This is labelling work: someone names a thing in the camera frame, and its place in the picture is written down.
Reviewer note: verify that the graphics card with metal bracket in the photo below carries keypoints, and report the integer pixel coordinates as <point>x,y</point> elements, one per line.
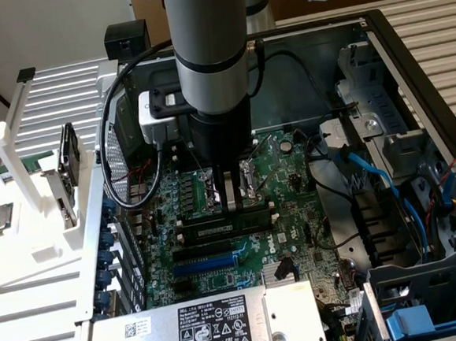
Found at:
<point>63,209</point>

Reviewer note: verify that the long black expansion slot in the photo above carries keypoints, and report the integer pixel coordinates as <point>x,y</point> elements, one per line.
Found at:
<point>203,251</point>

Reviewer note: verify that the white parts rack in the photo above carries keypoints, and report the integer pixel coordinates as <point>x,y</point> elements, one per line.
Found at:
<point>74,246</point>

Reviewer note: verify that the printed brown cardboard box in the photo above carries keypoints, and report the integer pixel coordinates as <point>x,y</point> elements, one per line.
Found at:
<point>152,10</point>

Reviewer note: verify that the thin metal locking lever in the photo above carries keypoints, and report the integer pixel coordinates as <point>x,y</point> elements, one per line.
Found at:
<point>264,161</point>
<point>193,153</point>

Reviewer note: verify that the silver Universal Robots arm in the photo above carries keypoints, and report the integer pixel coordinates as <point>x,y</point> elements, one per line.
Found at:
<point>206,42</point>

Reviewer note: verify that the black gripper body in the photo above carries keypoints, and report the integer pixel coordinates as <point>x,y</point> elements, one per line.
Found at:
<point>221,139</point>

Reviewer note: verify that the silver coin battery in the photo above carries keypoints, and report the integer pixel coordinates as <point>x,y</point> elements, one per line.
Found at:
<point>286,146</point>

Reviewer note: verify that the small black end cap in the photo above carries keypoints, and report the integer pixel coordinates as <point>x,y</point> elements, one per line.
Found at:
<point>25,74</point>

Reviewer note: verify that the long blue expansion slot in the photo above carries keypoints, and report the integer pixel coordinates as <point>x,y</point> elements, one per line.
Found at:
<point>204,265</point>

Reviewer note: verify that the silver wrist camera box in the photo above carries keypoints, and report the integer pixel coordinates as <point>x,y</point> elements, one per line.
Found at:
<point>157,124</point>

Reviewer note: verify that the blue plastic drive caddy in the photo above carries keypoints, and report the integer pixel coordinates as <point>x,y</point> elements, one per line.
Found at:
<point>410,322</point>

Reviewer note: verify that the black plastic block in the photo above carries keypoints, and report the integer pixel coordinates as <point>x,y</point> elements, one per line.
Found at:
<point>127,40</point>

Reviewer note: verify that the small silver heatsink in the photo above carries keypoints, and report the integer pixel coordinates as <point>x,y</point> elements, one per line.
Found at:
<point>268,272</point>

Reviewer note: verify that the silver metal disk bay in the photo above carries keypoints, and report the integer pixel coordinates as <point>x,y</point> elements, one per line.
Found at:
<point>368,100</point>

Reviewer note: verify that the open grey PC case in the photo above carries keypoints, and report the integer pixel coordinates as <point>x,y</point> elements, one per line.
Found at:
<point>285,95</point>

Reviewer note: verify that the green motherboard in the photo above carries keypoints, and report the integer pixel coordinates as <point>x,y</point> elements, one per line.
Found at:
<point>257,247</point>

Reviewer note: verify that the green RAM stick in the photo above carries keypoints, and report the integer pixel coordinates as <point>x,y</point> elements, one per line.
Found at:
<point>32,165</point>
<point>215,230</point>

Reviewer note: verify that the short black expansion slot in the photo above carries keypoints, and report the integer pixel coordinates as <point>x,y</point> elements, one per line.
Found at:
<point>182,287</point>

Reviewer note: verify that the black hard disk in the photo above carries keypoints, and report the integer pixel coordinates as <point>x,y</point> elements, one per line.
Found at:
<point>70,155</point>

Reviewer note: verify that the CPU socket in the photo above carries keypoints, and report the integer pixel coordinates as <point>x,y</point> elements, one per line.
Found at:
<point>210,191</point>

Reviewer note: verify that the blue card retention clip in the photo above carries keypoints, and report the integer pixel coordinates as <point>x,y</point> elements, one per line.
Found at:
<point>103,301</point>
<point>105,279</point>
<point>110,207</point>
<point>107,235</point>
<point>106,258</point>

